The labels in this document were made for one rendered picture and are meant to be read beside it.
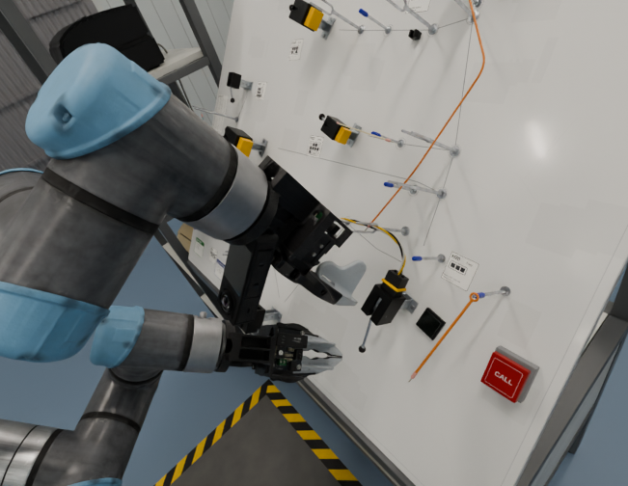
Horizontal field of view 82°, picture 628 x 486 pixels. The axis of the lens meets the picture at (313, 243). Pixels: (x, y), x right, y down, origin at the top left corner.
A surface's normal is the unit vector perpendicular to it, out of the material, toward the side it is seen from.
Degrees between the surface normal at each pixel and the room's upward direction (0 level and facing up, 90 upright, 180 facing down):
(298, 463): 0
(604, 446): 0
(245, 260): 56
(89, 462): 41
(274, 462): 0
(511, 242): 50
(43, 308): 77
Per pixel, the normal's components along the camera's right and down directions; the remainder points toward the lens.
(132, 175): 0.52, 0.21
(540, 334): -0.74, -0.03
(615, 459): -0.29, -0.73
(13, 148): 0.74, 0.24
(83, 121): 0.49, 0.58
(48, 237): 0.13, -0.04
